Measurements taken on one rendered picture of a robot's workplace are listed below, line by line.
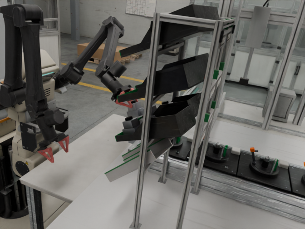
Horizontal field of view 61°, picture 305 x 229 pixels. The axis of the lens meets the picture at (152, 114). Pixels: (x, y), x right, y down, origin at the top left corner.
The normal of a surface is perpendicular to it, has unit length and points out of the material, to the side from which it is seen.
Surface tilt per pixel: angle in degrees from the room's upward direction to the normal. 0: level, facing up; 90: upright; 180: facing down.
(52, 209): 0
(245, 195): 90
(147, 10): 90
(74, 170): 0
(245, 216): 0
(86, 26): 90
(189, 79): 65
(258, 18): 90
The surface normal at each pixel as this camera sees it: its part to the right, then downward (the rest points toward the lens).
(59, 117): 0.87, -0.20
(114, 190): 0.11, -0.91
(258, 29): -0.36, 0.34
